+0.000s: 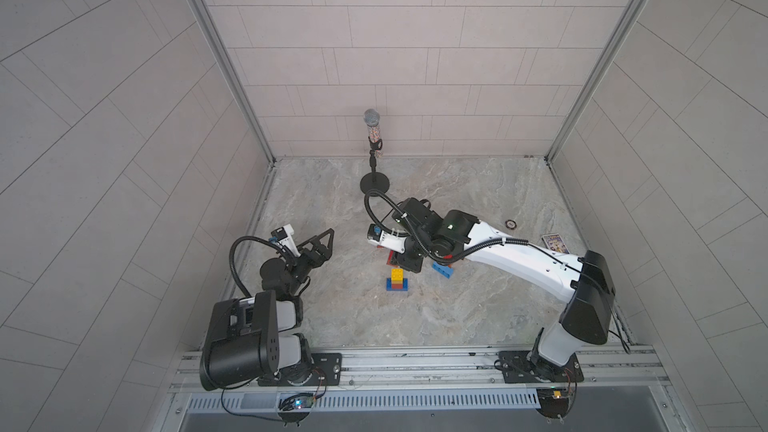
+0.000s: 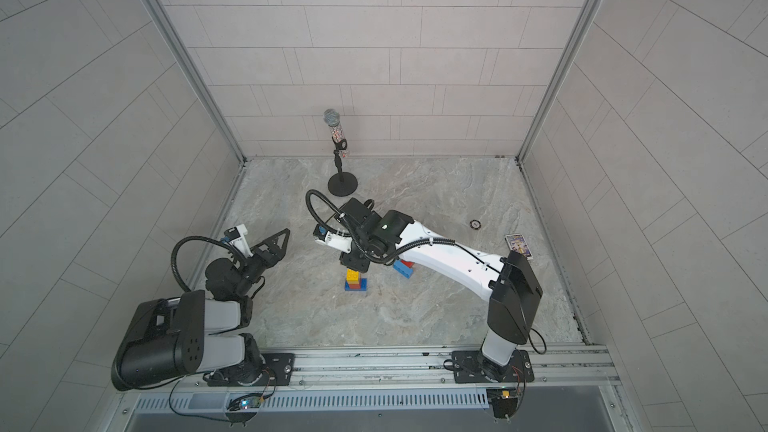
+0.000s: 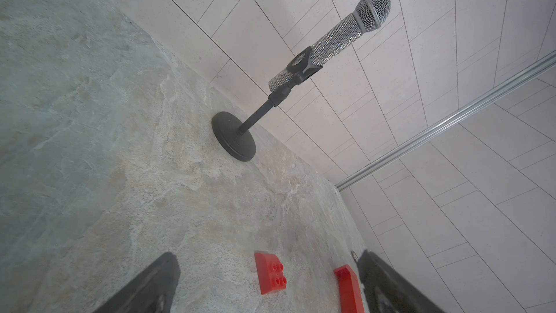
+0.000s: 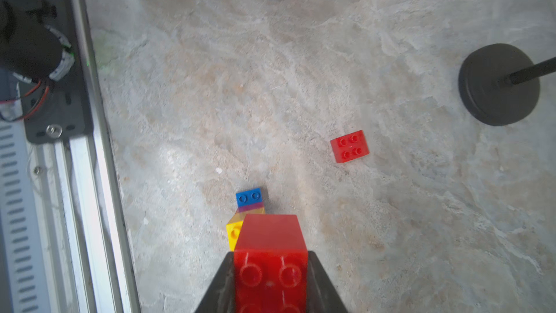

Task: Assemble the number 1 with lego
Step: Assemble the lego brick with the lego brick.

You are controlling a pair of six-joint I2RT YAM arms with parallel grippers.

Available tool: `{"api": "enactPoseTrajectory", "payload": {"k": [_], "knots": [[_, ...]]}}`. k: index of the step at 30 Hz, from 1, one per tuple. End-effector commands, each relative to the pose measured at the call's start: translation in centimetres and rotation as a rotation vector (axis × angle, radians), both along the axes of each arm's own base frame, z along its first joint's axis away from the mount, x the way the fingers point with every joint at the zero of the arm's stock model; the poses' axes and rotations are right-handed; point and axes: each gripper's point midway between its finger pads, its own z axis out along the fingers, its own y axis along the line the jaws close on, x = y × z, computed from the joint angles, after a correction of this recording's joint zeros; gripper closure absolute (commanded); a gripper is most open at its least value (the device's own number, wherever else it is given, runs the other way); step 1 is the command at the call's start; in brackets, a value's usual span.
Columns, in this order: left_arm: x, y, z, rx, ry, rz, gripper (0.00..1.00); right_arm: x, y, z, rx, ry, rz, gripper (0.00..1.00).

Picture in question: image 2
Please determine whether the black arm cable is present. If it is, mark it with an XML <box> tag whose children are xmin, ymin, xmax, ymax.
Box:
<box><xmin>170</xmin><ymin>235</ymin><xmax>241</xmax><ymax>294</ymax></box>
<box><xmin>304</xmin><ymin>188</ymin><xmax>376</xmax><ymax>241</ymax></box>

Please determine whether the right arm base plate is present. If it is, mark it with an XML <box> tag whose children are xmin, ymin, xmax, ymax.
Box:
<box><xmin>443</xmin><ymin>349</ymin><xmax>535</xmax><ymax>385</ymax></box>

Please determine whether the aluminium rail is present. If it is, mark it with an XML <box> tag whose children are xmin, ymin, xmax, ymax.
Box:
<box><xmin>146</xmin><ymin>344</ymin><xmax>620</xmax><ymax>393</ymax></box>

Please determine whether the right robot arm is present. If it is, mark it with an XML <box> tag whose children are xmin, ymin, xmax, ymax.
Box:
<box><xmin>334</xmin><ymin>199</ymin><xmax>543</xmax><ymax>382</ymax></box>

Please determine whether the left green circuit board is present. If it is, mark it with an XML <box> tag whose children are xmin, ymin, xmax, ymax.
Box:
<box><xmin>227</xmin><ymin>393</ymin><xmax>266</xmax><ymax>414</ymax></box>

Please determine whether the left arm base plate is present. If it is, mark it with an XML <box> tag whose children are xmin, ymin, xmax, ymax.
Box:
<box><xmin>203</xmin><ymin>353</ymin><xmax>296</xmax><ymax>388</ymax></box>

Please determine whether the dark blue lego brick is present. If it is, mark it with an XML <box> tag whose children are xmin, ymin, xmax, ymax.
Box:
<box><xmin>344</xmin><ymin>278</ymin><xmax>367</xmax><ymax>291</ymax></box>

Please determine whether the right circuit board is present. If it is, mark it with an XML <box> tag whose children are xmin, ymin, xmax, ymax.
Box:
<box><xmin>486</xmin><ymin>389</ymin><xmax>523</xmax><ymax>421</ymax></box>

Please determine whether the printed card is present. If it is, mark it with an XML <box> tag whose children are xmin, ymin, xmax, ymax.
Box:
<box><xmin>505</xmin><ymin>233</ymin><xmax>533</xmax><ymax>260</ymax></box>

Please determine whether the glittery silver microphone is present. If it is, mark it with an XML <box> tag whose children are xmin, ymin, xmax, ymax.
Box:
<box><xmin>323</xmin><ymin>109</ymin><xmax>348</xmax><ymax>158</ymax></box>

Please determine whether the light blue lego brick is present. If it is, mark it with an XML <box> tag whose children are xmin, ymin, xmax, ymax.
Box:
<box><xmin>392</xmin><ymin>260</ymin><xmax>413</xmax><ymax>278</ymax></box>

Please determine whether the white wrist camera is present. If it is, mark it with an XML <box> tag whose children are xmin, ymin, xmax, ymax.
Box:
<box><xmin>222</xmin><ymin>224</ymin><xmax>253</xmax><ymax>258</ymax></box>
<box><xmin>313</xmin><ymin>231</ymin><xmax>352</xmax><ymax>253</ymax></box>

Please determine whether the black microphone stand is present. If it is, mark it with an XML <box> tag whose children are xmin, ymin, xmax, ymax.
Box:
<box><xmin>328</xmin><ymin>139</ymin><xmax>358</xmax><ymax>197</ymax></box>

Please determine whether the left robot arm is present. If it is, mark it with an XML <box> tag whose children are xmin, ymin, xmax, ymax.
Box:
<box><xmin>111</xmin><ymin>225</ymin><xmax>295</xmax><ymax>391</ymax></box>

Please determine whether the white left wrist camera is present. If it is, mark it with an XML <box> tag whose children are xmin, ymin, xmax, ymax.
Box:
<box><xmin>222</xmin><ymin>224</ymin><xmax>253</xmax><ymax>258</ymax></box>

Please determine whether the yellow lego brick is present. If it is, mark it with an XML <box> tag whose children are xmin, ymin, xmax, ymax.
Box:
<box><xmin>346</xmin><ymin>269</ymin><xmax>361</xmax><ymax>282</ymax></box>

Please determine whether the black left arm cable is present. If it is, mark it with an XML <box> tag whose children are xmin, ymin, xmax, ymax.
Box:
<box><xmin>170</xmin><ymin>235</ymin><xmax>241</xmax><ymax>294</ymax></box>

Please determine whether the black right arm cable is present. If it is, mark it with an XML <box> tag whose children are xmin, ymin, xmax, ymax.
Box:
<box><xmin>304</xmin><ymin>188</ymin><xmax>376</xmax><ymax>241</ymax></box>

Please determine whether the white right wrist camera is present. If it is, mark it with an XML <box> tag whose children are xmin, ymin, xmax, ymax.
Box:
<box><xmin>313</xmin><ymin>231</ymin><xmax>352</xmax><ymax>253</ymax></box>

